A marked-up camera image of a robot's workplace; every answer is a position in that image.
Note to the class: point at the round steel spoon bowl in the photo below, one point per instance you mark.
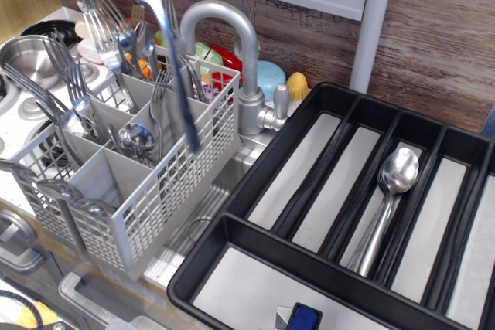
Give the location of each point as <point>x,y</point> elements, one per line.
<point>136,136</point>

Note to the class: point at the grey plastic cutlery basket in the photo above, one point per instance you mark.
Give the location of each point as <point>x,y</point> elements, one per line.
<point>148,202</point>

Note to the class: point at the stacked steel spoons in tray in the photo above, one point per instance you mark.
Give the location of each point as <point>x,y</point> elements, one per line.
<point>397,175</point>

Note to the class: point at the black cutlery tray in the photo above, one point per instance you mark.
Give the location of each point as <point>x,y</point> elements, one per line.
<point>287,234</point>

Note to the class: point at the silver sink faucet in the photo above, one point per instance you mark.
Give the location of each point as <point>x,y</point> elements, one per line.
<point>254,115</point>

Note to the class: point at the light blue plastic bowl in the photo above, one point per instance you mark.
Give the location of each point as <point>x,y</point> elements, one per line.
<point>270,75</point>

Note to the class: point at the yellow toy corn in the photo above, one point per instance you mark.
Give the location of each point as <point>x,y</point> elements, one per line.
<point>297,86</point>

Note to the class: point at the tall steel fork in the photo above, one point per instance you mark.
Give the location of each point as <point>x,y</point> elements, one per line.
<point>191,80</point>

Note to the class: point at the steel forks at left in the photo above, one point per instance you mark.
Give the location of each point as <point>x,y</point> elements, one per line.
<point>78,119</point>

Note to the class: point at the hanging steel fork back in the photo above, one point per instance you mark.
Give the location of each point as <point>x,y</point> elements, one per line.
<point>105,40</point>

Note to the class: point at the steel pot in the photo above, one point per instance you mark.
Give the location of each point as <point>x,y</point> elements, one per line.
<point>28,55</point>

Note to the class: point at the yellow cloth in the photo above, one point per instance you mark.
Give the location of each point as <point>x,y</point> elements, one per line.
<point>27,319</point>

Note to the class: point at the steel spoon handle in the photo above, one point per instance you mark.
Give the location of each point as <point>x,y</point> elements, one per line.
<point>17,169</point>
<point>94,207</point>
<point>58,189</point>

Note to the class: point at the blue handled tool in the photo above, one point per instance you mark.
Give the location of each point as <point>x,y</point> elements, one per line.
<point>297,317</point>

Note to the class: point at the steel spoon handle front left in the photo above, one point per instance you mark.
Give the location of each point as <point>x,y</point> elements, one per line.
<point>58,189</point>

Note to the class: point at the grey metal post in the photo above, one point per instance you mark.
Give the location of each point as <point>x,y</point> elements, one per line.
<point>367,44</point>

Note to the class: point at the steel spoon handle far left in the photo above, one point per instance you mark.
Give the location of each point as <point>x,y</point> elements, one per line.
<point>17,169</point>

